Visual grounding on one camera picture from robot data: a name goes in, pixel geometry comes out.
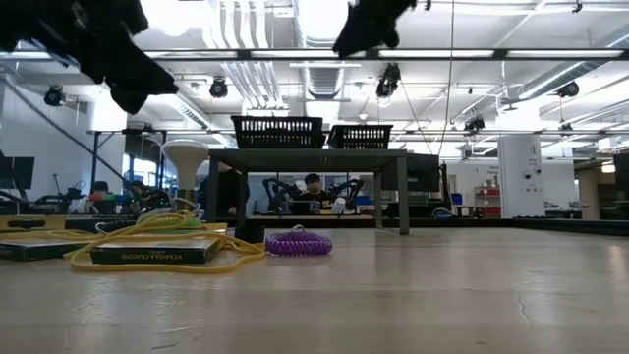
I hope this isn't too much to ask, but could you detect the black overhead camera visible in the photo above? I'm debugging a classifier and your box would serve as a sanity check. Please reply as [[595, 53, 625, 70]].
[[375, 62, 403, 99]]

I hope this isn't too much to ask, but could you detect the black monitor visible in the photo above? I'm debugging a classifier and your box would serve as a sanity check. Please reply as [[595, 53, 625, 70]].
[[0, 156, 36, 191], [406, 152, 442, 194]]

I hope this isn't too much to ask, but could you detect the white coiled cable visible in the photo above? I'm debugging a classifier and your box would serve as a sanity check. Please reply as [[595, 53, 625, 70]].
[[137, 195, 203, 222]]

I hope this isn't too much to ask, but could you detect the black coil wrist keychain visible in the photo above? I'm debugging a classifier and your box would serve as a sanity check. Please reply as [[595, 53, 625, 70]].
[[94, 219, 143, 235]]

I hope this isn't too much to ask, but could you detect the white light bulb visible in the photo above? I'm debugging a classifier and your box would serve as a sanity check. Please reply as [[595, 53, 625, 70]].
[[160, 139, 211, 213]]

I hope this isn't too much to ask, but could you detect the person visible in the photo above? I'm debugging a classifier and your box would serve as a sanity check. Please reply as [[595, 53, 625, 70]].
[[89, 180, 113, 215], [128, 180, 171, 213], [294, 172, 336, 216]]

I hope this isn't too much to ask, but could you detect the purple coil wrist keychain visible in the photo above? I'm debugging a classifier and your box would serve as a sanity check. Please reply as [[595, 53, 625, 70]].
[[264, 224, 334, 258]]

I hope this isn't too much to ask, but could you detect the white building column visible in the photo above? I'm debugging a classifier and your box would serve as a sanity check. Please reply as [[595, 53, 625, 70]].
[[496, 133, 545, 219]]

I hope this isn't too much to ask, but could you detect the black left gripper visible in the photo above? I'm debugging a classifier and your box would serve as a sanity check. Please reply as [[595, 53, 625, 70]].
[[53, 0, 179, 115]]

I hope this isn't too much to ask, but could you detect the black plastic mesh basket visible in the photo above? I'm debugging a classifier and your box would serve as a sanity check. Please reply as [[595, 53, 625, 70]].
[[326, 124, 394, 150], [230, 115, 325, 149]]

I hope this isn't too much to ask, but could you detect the yellow rubber band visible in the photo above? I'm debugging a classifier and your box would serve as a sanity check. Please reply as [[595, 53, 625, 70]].
[[68, 210, 267, 275], [0, 226, 148, 243]]

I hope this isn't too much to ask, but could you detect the red storage shelf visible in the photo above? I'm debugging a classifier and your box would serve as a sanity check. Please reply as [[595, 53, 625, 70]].
[[474, 185, 502, 218]]

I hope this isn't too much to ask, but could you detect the black tape roll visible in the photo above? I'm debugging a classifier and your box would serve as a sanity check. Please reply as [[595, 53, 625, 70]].
[[234, 224, 266, 245]]

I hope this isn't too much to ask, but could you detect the grey perforated metal shelf riser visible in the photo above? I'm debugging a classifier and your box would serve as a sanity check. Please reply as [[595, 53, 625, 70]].
[[205, 148, 411, 236]]

